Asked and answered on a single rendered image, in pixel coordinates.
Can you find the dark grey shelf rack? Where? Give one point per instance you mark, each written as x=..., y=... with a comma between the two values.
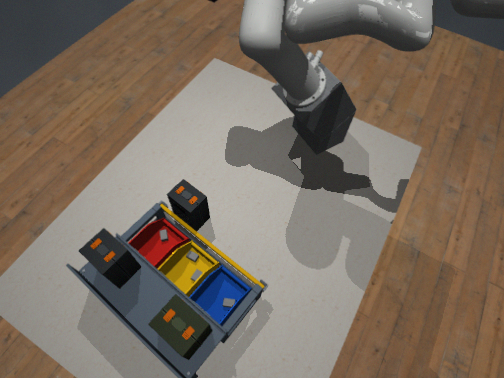
x=137, y=302

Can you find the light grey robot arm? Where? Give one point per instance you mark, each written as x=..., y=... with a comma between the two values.
x=405, y=28

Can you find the yellow bin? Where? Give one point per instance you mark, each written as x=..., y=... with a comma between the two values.
x=178, y=268

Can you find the yellow bar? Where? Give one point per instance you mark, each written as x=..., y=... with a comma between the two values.
x=210, y=245

